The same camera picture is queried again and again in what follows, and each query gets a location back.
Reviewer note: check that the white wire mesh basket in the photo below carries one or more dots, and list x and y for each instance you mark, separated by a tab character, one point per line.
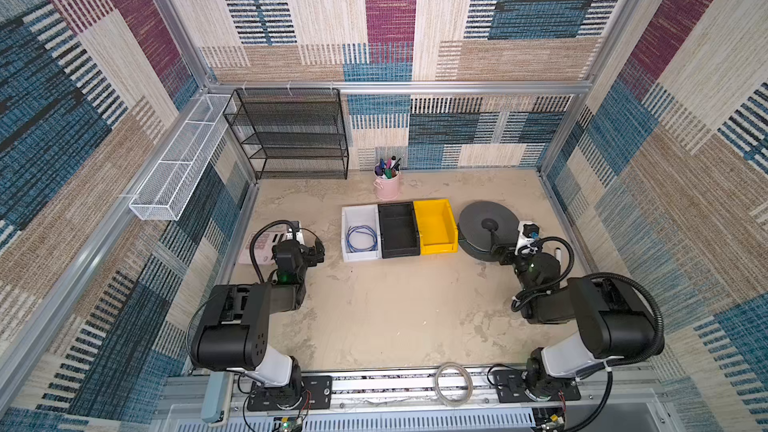
166	191

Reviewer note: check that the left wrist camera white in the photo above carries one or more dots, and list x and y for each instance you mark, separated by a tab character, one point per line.
294	232

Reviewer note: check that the clear tubing coil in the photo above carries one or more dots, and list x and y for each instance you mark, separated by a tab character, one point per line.
453	385

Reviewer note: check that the yellow plastic bin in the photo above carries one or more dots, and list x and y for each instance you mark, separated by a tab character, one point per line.
437	227

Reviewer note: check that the black plastic bin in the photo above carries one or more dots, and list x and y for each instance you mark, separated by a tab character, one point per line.
399	230

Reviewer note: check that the pink pen cup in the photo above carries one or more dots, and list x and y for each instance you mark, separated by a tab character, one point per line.
388	176

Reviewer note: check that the black mesh shelf rack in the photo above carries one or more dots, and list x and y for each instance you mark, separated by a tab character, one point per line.
290	133

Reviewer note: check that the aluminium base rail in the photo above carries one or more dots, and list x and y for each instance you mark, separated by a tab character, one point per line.
402	399

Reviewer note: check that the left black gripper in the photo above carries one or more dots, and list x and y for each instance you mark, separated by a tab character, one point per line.
310	249

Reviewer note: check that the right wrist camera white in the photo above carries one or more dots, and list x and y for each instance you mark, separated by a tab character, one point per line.
527	237

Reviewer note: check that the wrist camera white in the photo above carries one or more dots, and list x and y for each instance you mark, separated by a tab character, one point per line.
294	232
527	237

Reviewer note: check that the white plastic bin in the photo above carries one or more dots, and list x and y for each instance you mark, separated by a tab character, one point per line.
360	233

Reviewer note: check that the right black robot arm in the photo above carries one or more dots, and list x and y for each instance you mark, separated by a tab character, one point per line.
618	320

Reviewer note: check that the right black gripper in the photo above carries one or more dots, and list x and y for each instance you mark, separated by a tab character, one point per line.
507	249

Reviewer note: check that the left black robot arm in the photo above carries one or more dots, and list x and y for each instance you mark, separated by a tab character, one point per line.
229	332

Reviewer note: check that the grey filament spool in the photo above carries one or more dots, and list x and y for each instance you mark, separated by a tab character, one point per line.
487	230

